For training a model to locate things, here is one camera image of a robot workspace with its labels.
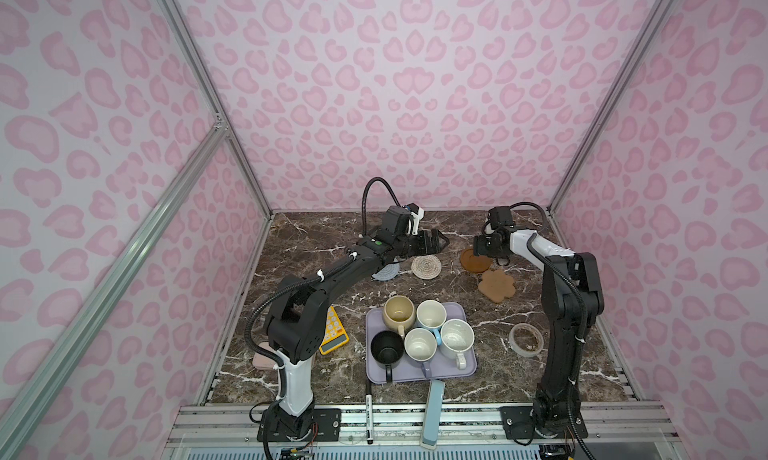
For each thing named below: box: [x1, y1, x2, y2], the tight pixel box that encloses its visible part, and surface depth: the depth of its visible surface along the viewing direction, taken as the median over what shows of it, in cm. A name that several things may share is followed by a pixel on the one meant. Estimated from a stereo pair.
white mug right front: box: [440, 318, 475, 370], surface depth 82 cm
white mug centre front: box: [404, 328, 438, 379], surface depth 82 cm
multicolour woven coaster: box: [411, 255, 442, 280], surface depth 105 cm
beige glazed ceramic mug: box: [382, 295, 416, 339], surface depth 85 cm
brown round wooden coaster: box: [460, 248, 492, 273], surface depth 106 cm
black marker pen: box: [365, 379, 373, 445], surface depth 76 cm
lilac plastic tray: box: [365, 307, 390, 384], surface depth 88 cm
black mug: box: [370, 330, 405, 383], surface depth 80 cm
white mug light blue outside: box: [416, 299, 447, 346], surface depth 85 cm
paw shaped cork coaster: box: [478, 269, 516, 303], surface depth 100 cm
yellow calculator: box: [318, 306, 350, 355], surface depth 88 cm
